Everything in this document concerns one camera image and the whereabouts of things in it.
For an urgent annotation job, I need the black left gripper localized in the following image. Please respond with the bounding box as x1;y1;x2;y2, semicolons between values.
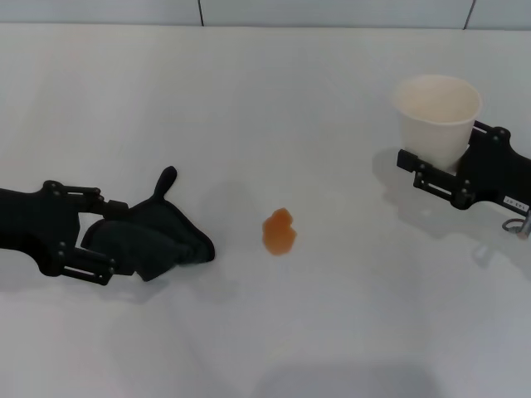
0;179;130;287

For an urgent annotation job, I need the dark blue rag with loop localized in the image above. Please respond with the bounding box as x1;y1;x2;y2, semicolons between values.
78;165;217;283

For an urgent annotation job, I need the orange liquid stain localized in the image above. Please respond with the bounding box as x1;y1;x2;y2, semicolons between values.
261;206;300;257

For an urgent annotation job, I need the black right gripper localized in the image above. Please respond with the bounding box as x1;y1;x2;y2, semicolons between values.
397;119;531;213

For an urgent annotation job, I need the white paper cup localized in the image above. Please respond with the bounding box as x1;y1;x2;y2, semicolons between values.
393;74;482;172

